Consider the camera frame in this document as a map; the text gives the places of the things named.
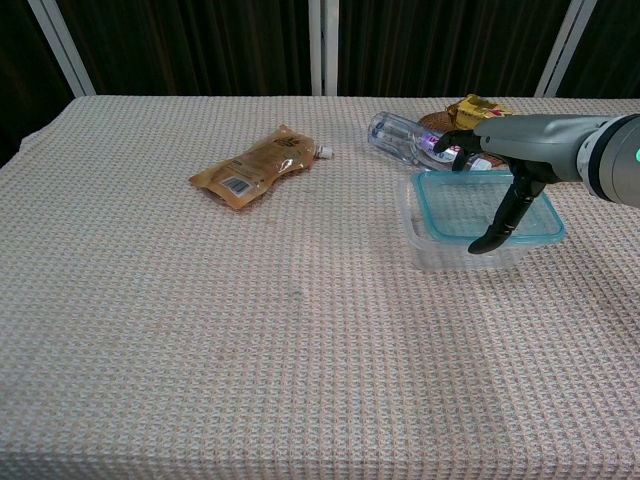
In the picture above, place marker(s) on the gold foil snack package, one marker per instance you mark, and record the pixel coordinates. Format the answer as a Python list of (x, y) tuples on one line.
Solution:
[(475, 109)]

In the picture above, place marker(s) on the clear plastic water bottle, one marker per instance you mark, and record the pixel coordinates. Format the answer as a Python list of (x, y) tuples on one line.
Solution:
[(400, 137)]

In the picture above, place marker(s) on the brown spouted drink pouch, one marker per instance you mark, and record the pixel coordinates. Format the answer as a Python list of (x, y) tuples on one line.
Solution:
[(257, 165)]

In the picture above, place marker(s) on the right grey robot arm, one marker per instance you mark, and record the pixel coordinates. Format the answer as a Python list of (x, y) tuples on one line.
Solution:
[(612, 157)]

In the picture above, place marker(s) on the teal container lid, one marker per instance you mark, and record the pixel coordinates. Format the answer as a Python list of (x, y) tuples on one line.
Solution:
[(460, 202)]

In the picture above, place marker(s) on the clear plastic food container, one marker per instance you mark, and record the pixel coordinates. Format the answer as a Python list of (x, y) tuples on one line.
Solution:
[(425, 252)]

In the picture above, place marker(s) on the white vertical frame post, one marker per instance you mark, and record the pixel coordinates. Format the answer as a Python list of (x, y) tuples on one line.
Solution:
[(323, 47)]

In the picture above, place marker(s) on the beige waffle-weave tablecloth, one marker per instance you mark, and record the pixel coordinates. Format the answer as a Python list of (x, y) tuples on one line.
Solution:
[(250, 325)]

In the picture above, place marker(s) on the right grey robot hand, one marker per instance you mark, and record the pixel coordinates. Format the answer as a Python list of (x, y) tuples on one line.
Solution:
[(530, 140)]

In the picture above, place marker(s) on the white slanted frame post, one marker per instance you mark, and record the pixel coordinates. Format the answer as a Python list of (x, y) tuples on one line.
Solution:
[(62, 47), (559, 47)]

